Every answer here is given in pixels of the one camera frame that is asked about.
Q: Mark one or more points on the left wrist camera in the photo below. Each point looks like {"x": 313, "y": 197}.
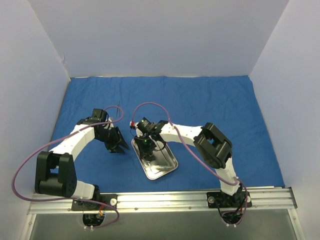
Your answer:
{"x": 99, "y": 115}

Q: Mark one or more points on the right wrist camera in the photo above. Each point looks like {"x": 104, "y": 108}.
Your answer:
{"x": 145, "y": 126}

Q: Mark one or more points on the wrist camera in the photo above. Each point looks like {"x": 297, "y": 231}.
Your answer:
{"x": 99, "y": 115}
{"x": 145, "y": 126}

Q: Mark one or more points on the stainless steel instrument tray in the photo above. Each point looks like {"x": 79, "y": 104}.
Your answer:
{"x": 161, "y": 162}

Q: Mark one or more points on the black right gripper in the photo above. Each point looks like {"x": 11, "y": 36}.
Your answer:
{"x": 146, "y": 149}

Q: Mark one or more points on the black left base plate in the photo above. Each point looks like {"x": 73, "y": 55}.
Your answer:
{"x": 110, "y": 199}

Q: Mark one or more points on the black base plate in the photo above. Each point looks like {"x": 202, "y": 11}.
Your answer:
{"x": 221, "y": 200}
{"x": 110, "y": 199}

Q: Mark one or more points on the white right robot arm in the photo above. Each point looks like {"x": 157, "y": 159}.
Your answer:
{"x": 206, "y": 143}

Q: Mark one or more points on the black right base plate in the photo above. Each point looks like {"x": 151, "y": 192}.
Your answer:
{"x": 221, "y": 200}

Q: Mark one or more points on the blue surgical drape cloth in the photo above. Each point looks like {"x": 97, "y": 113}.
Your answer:
{"x": 227, "y": 102}

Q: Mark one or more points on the aluminium front rail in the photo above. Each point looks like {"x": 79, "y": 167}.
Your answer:
{"x": 261, "y": 198}

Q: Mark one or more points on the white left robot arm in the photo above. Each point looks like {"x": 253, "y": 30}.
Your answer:
{"x": 55, "y": 173}

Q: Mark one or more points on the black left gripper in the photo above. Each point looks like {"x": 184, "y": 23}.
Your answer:
{"x": 113, "y": 138}

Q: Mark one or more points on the steel scalpel handle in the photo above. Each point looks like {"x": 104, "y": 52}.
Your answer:
{"x": 154, "y": 169}

